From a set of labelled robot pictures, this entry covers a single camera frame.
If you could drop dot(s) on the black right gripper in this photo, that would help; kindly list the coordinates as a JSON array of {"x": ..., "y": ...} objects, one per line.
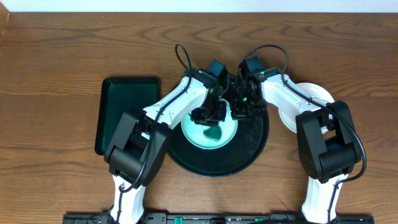
[{"x": 238, "y": 113}]

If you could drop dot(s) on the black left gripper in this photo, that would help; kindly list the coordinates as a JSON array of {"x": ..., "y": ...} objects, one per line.
[{"x": 208, "y": 115}]

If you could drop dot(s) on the green scouring sponge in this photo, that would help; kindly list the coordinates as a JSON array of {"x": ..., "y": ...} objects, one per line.
[{"x": 213, "y": 133}]

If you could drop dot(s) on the pale pink plate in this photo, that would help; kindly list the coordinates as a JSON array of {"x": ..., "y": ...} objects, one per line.
[{"x": 314, "y": 90}]

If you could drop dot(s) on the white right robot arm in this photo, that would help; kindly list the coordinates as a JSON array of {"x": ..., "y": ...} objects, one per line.
[{"x": 330, "y": 150}]

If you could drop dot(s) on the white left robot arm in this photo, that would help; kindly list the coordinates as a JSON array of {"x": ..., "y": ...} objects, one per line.
[{"x": 139, "y": 143}]

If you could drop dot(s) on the black round tray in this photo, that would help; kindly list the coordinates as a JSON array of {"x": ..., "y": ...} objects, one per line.
[{"x": 244, "y": 148}]

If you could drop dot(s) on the black rectangular tray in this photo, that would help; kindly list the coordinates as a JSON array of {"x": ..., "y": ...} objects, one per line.
[{"x": 118, "y": 95}]

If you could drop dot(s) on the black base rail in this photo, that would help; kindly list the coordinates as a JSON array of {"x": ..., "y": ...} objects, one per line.
[{"x": 163, "y": 218}]

